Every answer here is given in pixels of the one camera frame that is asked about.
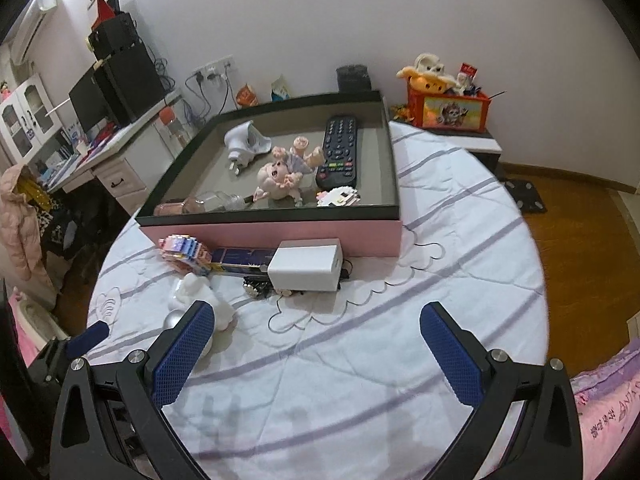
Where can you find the pink blanket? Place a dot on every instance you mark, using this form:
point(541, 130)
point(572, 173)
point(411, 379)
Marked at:
point(25, 330)

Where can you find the white power bank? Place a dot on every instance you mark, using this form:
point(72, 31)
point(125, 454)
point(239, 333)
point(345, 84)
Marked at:
point(305, 267)

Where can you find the white wall socket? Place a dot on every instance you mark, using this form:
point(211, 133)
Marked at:
point(215, 67)

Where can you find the white cup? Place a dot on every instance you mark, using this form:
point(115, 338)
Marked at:
point(81, 146)

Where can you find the pink doll figure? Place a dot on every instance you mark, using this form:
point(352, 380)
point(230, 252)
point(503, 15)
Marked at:
point(277, 175)

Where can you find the colourful brick toy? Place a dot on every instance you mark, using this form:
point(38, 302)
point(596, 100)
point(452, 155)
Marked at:
point(185, 252)

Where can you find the blue white bag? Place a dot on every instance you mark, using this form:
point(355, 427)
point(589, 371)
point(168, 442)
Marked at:
point(280, 91)

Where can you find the red white toy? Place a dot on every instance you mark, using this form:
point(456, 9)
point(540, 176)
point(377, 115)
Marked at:
point(467, 77)

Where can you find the white pink brick toy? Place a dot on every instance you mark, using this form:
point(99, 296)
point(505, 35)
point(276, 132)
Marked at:
point(340, 197)

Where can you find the white air conditioner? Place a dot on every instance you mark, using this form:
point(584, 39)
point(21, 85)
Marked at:
point(32, 25)

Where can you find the white plug adapter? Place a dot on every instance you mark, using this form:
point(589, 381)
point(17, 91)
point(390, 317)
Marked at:
point(242, 142)

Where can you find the black metal base plate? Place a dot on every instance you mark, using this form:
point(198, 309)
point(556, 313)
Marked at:
point(527, 197)

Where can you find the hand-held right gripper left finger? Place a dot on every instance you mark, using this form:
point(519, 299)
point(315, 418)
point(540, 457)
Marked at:
point(182, 350)

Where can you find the silver ball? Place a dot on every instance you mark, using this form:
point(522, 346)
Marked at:
point(176, 321)

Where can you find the white yellow plush toy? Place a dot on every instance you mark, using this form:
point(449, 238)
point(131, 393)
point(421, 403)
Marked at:
point(430, 70)

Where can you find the black office chair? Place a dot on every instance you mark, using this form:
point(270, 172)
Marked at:
point(85, 240)

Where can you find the rose gold metal jar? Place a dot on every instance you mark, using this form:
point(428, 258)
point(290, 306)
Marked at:
point(175, 207)

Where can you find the orange snack bag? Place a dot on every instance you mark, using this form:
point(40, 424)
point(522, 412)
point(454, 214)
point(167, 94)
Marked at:
point(246, 96)

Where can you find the black remote control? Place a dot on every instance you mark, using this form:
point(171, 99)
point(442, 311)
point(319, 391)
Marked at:
point(340, 150)

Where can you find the red yellow toy box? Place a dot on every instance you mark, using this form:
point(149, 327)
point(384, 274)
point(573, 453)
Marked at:
point(450, 112)

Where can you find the white desk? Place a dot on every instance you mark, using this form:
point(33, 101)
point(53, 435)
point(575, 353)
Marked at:
point(125, 175)

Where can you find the black computer tower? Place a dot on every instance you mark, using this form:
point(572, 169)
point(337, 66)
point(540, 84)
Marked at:
point(130, 87)

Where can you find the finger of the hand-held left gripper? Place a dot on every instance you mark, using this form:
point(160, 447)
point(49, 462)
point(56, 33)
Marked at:
point(90, 337)

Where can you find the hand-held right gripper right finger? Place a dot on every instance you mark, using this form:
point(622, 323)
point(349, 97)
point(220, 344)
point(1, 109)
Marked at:
point(450, 355)

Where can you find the black computer monitor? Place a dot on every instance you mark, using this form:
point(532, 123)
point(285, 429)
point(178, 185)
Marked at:
point(87, 105)

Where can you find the pink printed bed sheet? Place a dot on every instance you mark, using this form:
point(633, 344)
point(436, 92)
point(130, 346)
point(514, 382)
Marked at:
point(610, 410)

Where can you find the white striped quilt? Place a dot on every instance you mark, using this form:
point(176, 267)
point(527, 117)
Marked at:
point(350, 360)

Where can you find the pink box with black rim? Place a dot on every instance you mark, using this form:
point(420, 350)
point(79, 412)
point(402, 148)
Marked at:
point(250, 235)

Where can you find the beige padded coat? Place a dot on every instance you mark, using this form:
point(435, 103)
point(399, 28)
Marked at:
point(20, 220)

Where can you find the dark blue flat box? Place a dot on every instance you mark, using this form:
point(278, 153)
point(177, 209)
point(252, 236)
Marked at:
point(240, 257)

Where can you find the clear bottle with orange cap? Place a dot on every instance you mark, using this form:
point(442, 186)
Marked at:
point(172, 122)

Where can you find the red triangular object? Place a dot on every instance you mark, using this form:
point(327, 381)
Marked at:
point(102, 10)

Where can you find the white wall cabinet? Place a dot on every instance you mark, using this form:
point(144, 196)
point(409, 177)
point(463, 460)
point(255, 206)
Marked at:
point(30, 110)

